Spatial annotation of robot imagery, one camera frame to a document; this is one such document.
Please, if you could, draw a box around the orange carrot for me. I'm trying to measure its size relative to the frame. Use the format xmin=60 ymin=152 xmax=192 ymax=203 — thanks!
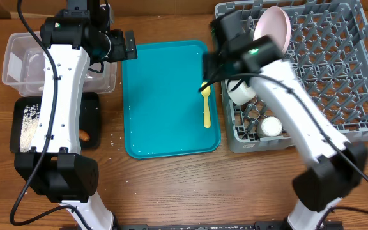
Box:
xmin=79 ymin=130 xmax=90 ymax=142

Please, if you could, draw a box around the white rice pile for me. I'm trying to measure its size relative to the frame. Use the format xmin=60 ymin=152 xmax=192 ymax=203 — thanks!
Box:
xmin=20 ymin=104 xmax=40 ymax=152

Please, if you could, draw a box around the black tray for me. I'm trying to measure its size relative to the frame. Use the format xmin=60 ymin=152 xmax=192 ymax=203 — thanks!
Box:
xmin=10 ymin=93 xmax=102 ymax=153

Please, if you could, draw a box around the grey dishwasher rack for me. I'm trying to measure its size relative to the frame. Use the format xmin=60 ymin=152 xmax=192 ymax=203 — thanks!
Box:
xmin=215 ymin=0 xmax=368 ymax=142

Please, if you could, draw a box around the pink plate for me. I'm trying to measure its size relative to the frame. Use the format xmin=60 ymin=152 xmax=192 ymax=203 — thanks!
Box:
xmin=253 ymin=6 xmax=291 ymax=54

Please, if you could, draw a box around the cream plastic cup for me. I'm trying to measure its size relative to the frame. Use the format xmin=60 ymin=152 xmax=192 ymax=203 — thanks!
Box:
xmin=257 ymin=116 xmax=282 ymax=137

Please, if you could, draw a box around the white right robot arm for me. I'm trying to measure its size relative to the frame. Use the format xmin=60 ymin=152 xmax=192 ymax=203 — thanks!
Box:
xmin=205 ymin=11 xmax=368 ymax=229

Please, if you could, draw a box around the teal serving tray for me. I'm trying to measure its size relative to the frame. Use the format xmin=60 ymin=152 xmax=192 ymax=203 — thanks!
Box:
xmin=122 ymin=40 xmax=221 ymax=159

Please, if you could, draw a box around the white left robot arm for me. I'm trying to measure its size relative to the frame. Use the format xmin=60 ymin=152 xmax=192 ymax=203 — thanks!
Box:
xmin=14 ymin=1 xmax=137 ymax=229

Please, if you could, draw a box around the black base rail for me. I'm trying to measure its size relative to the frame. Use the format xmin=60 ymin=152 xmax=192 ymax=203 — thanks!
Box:
xmin=59 ymin=220 xmax=343 ymax=230

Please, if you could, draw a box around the white bowl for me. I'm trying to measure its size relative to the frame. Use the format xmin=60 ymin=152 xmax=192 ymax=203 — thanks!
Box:
xmin=225 ymin=80 xmax=256 ymax=105

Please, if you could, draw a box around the yellow plastic spoon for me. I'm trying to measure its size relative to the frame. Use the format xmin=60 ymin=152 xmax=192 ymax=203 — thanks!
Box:
xmin=201 ymin=86 xmax=211 ymax=128

